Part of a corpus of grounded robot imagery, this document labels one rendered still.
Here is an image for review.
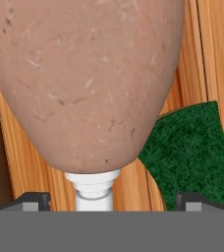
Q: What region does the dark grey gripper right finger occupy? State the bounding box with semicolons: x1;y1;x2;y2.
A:
175;192;224;213

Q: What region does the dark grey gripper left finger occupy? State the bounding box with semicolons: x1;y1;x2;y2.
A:
0;192;51;213

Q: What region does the green sponge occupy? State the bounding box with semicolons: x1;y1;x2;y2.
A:
137;100;224;212

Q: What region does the brown soap dispenser white pump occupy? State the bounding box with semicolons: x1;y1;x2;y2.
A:
0;0;186;213

